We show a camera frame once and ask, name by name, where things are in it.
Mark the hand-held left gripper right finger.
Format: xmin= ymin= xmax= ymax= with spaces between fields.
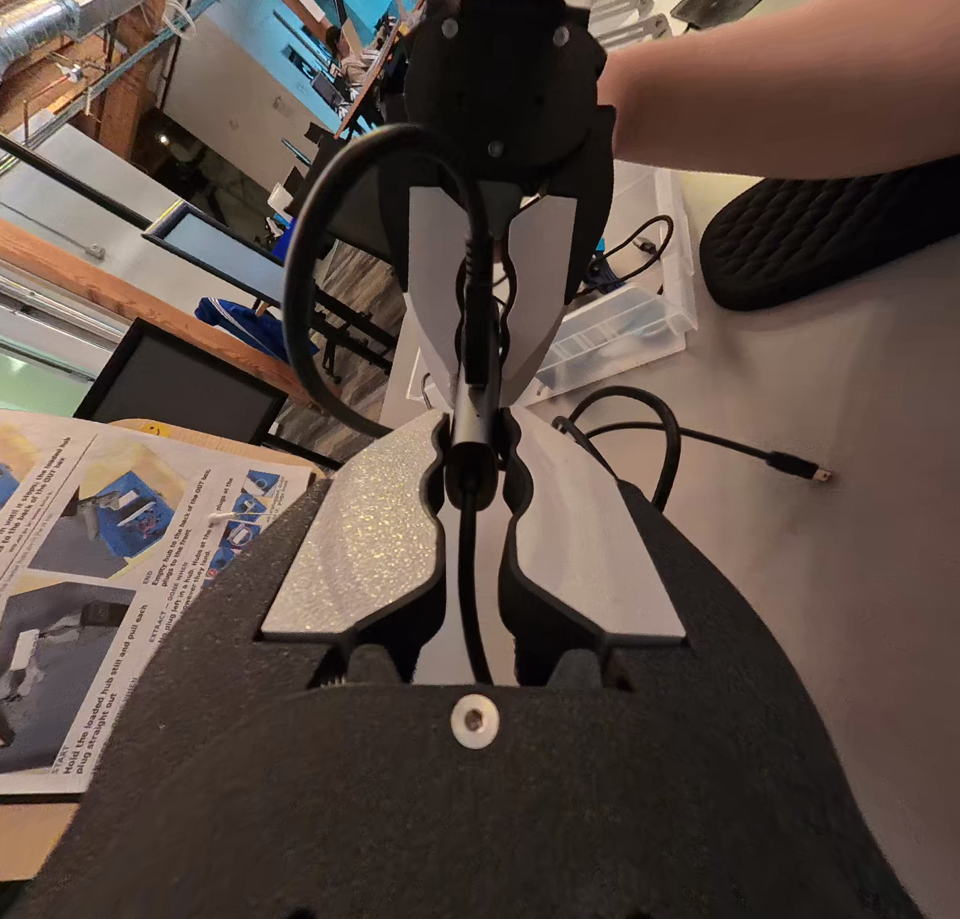
xmin=497 ymin=409 xmax=689 ymax=646

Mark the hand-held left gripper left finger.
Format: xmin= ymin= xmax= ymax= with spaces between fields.
xmin=261 ymin=409 xmax=450 ymax=649

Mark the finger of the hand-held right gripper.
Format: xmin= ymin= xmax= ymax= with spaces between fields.
xmin=403 ymin=186 xmax=472 ymax=410
xmin=495 ymin=195 xmax=579 ymax=409

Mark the clear plastic bin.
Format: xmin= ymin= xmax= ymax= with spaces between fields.
xmin=536 ymin=161 xmax=699 ymax=399

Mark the thick black cable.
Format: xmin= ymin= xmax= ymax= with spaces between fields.
xmin=283 ymin=122 xmax=682 ymax=511

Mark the dark usb connector with cable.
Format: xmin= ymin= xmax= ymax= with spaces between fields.
xmin=444 ymin=379 xmax=502 ymax=686

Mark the person's right forearm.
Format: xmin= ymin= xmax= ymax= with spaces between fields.
xmin=596 ymin=0 xmax=960 ymax=181

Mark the blue jacket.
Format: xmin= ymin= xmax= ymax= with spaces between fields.
xmin=195 ymin=296 xmax=290 ymax=369

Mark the printed instruction sheet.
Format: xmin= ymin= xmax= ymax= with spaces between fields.
xmin=0 ymin=412 xmax=316 ymax=796

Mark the black quilted wrist rest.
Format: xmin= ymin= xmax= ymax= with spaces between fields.
xmin=699 ymin=157 xmax=960 ymax=313

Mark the black-plug thin usb cable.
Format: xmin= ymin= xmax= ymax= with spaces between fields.
xmin=585 ymin=422 xmax=834 ymax=485

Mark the metal air duct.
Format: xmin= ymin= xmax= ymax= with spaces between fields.
xmin=0 ymin=0 xmax=151 ymax=58

